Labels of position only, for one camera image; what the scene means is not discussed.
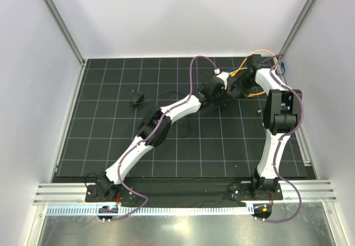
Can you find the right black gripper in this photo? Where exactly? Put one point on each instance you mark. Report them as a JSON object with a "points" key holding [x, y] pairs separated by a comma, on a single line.
{"points": [[237, 84]]}

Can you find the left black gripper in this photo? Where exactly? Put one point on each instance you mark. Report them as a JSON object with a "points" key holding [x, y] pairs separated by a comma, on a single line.
{"points": [[223, 91]]}

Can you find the yellow ethernet cable short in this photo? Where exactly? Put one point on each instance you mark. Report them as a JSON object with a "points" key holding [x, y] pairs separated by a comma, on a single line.
{"points": [[251, 95]]}

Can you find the black network switch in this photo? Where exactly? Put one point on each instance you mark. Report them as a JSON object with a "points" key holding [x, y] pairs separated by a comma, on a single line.
{"points": [[229, 86]]}

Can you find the black power adapter plug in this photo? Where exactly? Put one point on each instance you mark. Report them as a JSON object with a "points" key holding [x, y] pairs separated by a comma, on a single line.
{"points": [[137, 99]]}

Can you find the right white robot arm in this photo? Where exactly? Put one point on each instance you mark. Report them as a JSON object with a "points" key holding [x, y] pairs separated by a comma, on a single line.
{"points": [[282, 116]]}

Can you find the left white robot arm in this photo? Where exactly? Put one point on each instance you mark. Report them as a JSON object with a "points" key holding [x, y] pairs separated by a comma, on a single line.
{"points": [[154, 128]]}

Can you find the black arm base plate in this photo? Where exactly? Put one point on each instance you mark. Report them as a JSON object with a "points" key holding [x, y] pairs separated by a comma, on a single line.
{"points": [[184, 192]]}

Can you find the right aluminium corner post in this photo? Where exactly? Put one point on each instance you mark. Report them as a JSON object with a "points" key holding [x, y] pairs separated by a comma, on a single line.
{"points": [[300, 20]]}

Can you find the aluminium corner post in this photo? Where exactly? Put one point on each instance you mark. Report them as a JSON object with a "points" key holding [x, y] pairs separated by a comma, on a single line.
{"points": [[300, 20], [64, 31]]}

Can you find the aluminium frame rail front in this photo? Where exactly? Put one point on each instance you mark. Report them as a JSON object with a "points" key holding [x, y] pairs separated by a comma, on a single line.
{"points": [[310, 191]]}

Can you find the left aluminium corner post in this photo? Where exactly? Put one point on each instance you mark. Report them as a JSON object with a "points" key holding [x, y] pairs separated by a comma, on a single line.
{"points": [[64, 31]]}

